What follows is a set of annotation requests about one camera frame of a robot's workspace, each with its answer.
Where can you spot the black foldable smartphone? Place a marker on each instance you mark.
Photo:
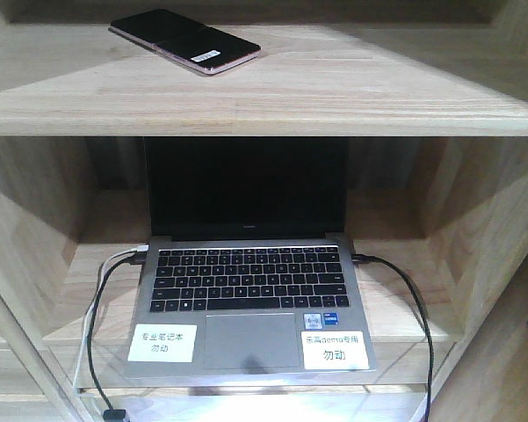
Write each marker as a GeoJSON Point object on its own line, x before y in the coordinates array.
{"type": "Point", "coordinates": [188, 42]}

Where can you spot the silver laptop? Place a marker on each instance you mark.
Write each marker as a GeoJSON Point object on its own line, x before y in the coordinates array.
{"type": "Point", "coordinates": [248, 269]}

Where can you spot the wooden shelf unit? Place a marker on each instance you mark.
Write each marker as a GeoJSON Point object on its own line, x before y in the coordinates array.
{"type": "Point", "coordinates": [450, 78]}

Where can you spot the grey usb hub adapter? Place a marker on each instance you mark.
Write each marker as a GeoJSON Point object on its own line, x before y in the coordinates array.
{"type": "Point", "coordinates": [115, 415]}

